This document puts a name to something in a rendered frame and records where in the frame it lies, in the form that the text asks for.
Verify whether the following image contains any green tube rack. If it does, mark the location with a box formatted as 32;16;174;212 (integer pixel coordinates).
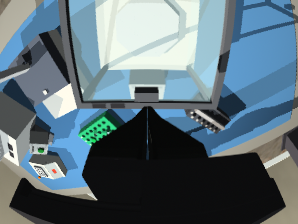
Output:
78;110;121;146

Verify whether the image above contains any blue bench mat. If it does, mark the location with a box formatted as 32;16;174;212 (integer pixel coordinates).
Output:
0;0;296;190

